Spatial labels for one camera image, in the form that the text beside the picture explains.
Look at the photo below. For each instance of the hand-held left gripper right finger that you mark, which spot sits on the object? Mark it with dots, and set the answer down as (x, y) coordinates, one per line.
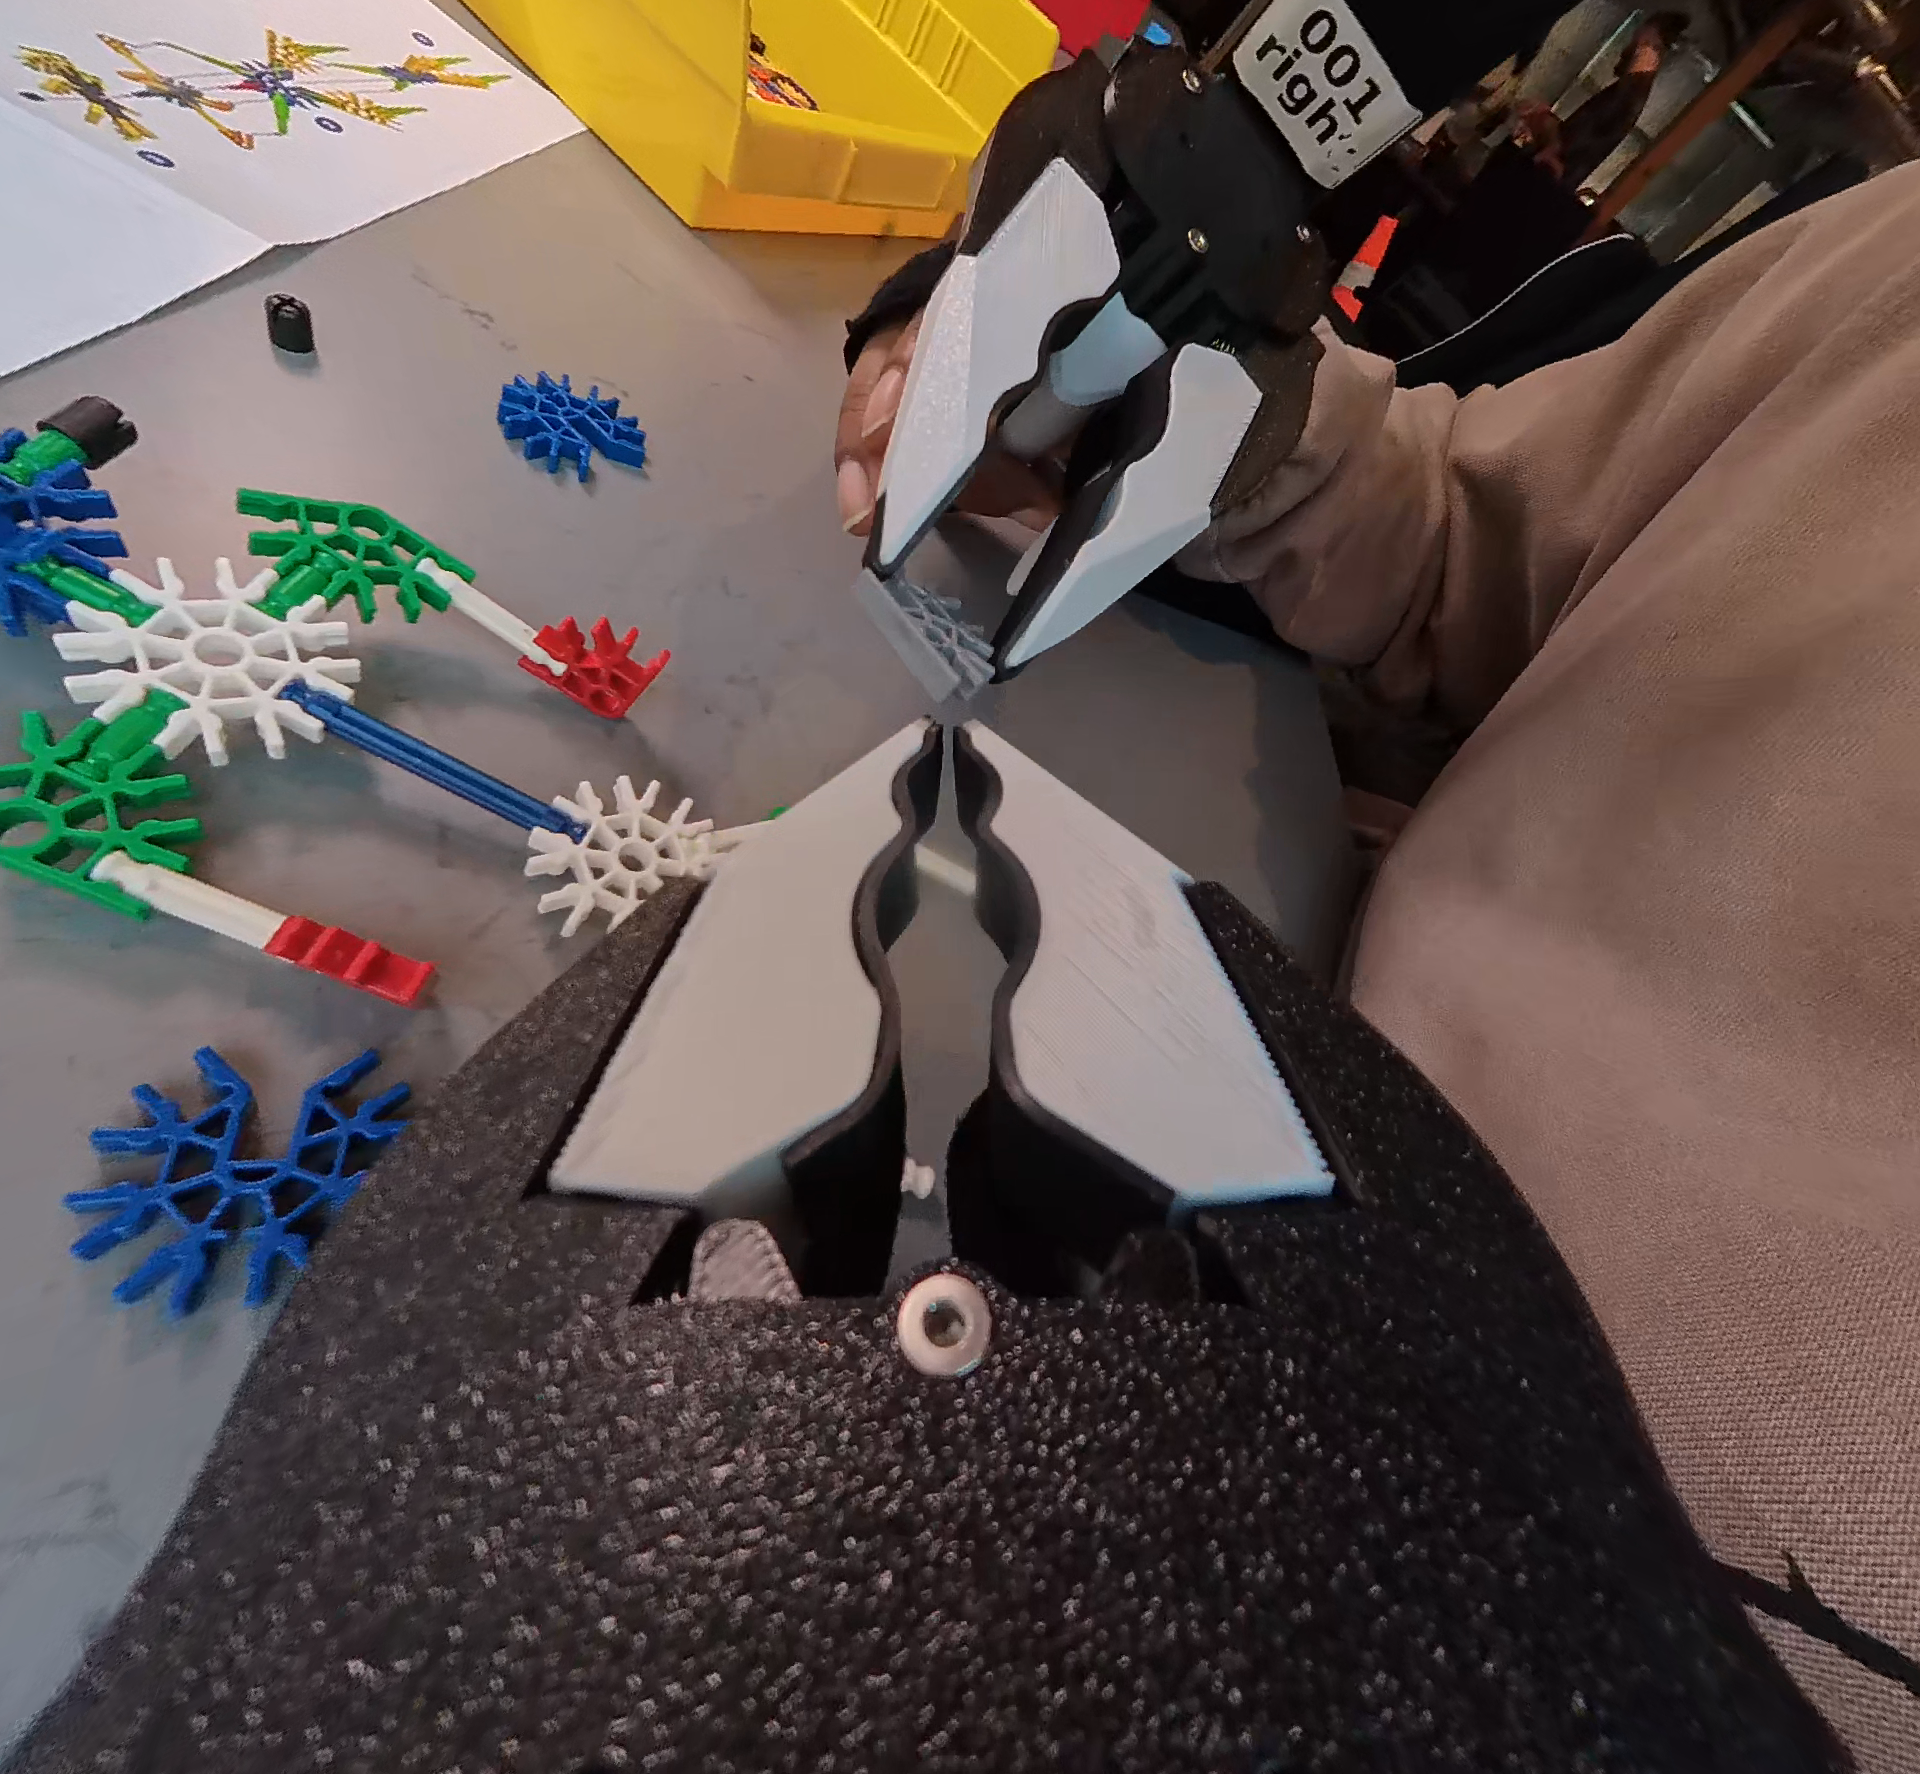
(1170, 1054)

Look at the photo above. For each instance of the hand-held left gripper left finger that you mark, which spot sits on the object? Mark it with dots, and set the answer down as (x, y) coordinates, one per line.
(734, 1054)

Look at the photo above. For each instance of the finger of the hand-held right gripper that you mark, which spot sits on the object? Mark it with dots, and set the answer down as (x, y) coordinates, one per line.
(1170, 455)
(991, 334)

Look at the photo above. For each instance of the grey snowflake toy connector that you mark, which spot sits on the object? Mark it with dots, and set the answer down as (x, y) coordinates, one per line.
(930, 635)

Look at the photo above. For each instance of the red toy connector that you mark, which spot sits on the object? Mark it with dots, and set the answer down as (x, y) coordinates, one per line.
(600, 672)
(352, 964)

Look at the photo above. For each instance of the blue snowflake toy connector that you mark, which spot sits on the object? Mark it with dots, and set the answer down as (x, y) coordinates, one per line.
(225, 1183)
(571, 425)

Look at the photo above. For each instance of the construction toy figure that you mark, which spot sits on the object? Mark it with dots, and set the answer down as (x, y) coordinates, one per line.
(211, 657)

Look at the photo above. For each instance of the person's right forearm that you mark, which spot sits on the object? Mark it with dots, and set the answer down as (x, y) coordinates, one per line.
(1574, 455)

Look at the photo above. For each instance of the grey desk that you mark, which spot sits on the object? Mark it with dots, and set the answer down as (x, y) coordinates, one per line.
(674, 305)

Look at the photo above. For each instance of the person's right hand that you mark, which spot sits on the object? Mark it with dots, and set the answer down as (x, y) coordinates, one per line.
(862, 438)

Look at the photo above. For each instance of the orange white striped object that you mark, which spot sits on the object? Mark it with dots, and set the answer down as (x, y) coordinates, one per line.
(1362, 275)

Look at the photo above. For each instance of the pile of colourful toy pieces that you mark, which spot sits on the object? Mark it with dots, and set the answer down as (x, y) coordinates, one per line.
(780, 82)

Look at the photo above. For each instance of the yellow plastic bin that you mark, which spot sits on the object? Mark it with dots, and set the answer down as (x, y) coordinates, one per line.
(600, 5)

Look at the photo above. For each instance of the small black toy cap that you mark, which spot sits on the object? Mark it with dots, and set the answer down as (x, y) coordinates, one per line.
(291, 323)

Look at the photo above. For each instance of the folded instruction sheet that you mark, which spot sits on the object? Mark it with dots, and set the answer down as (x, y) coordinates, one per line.
(120, 245)

